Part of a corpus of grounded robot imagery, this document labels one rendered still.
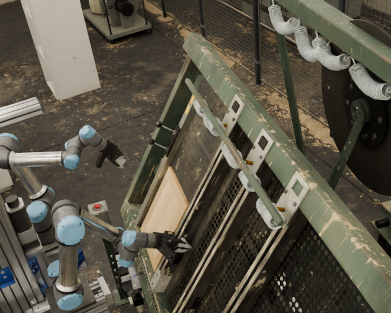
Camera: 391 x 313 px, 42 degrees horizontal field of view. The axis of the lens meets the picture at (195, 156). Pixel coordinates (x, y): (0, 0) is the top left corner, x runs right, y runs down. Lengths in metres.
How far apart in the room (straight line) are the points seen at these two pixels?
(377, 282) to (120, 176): 3.86
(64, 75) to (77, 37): 0.50
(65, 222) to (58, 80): 4.46
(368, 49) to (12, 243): 1.84
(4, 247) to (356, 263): 1.69
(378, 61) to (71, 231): 1.43
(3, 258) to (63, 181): 2.66
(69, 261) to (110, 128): 3.63
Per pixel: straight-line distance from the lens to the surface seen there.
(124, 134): 5.72
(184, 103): 3.09
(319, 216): 1.74
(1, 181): 5.32
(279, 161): 1.95
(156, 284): 2.81
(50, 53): 6.43
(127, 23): 7.96
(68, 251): 2.35
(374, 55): 2.13
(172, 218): 2.84
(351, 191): 4.77
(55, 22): 6.33
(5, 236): 2.61
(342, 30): 2.31
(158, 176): 3.04
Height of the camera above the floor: 3.13
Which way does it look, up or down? 37 degrees down
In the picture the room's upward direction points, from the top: 7 degrees counter-clockwise
